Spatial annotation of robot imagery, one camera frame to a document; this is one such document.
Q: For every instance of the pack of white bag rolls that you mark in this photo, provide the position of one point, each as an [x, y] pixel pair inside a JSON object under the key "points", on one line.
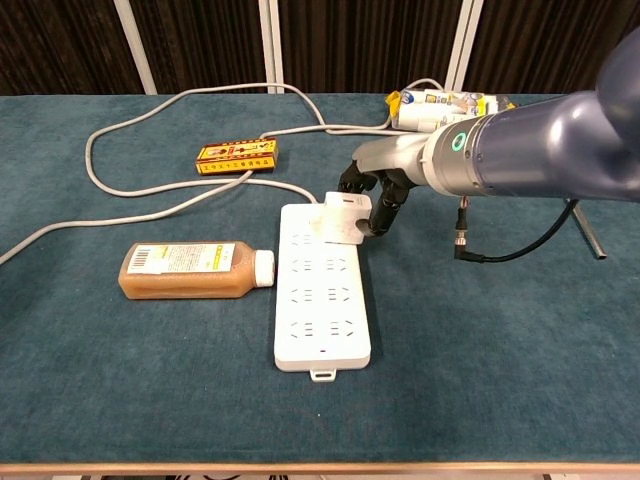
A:
{"points": [[425, 107]]}

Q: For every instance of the white power strip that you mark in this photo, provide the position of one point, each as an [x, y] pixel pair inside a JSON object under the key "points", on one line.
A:
{"points": [[320, 310]]}

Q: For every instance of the yellow red cardboard box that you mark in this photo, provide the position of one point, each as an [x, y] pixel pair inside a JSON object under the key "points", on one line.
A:
{"points": [[235, 156]]}

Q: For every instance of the brown juice bottle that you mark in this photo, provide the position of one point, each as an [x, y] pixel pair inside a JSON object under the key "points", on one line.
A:
{"points": [[190, 280]]}

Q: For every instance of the white charger adapter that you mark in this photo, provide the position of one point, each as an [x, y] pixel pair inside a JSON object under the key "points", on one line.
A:
{"points": [[340, 220]]}

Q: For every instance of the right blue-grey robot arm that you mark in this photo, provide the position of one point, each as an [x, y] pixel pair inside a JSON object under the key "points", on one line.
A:
{"points": [[550, 150]]}

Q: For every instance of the white partition frame post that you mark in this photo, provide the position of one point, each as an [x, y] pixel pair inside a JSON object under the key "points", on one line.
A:
{"points": [[135, 47], [270, 45], [462, 45]]}

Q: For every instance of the teal velvet table cloth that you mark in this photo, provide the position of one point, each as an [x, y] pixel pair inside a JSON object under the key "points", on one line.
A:
{"points": [[450, 350]]}

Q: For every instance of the thin metal rod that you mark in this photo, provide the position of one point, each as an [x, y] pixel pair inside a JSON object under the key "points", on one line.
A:
{"points": [[592, 239]]}

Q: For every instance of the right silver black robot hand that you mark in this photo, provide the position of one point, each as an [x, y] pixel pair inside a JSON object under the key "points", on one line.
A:
{"points": [[395, 155]]}

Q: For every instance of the dark brown pleated curtain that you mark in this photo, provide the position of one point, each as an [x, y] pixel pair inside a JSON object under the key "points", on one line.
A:
{"points": [[210, 40]]}

